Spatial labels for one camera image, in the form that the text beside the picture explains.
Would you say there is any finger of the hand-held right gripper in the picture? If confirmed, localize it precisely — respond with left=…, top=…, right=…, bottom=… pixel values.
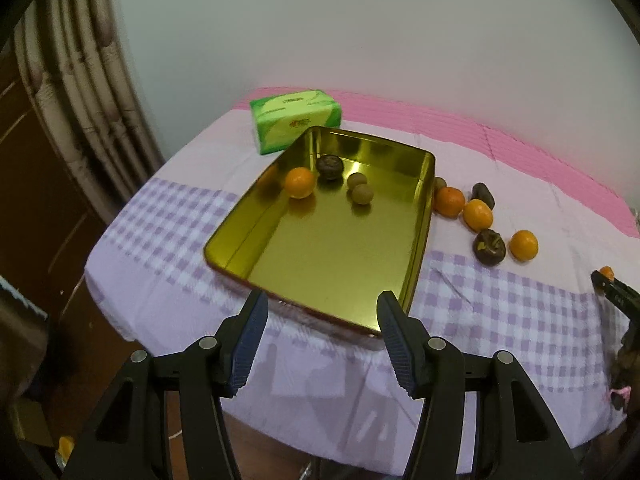
left=591, top=270, right=640, bottom=328

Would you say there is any large orange mandarin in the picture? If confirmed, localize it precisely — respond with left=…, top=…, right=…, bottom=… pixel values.
left=432, top=186, right=466, bottom=219

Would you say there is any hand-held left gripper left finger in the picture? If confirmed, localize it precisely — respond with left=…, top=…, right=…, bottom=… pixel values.
left=60, top=289, right=271, bottom=480

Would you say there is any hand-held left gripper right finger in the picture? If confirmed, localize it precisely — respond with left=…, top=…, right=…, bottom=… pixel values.
left=376, top=290, right=583, bottom=480

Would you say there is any gold metal tin tray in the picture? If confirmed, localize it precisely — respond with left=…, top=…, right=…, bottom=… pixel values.
left=203, top=126, right=437, bottom=338

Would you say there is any dark brown water chestnut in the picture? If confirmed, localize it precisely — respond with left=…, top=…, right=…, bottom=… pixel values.
left=471, top=182, right=496, bottom=210
left=473, top=229, right=507, bottom=266
left=315, top=155, right=344, bottom=182

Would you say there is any pink purple checked tablecloth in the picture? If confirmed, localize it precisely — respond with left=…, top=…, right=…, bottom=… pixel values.
left=84, top=87, right=640, bottom=476

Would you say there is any beige patterned curtain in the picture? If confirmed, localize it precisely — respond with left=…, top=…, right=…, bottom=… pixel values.
left=14, top=0, right=166, bottom=226

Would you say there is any brown wooden cabinet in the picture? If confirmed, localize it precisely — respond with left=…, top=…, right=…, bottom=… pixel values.
left=0, top=42, right=151, bottom=411

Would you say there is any green tissue pack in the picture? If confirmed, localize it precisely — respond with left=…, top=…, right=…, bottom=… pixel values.
left=249, top=88, right=343, bottom=156

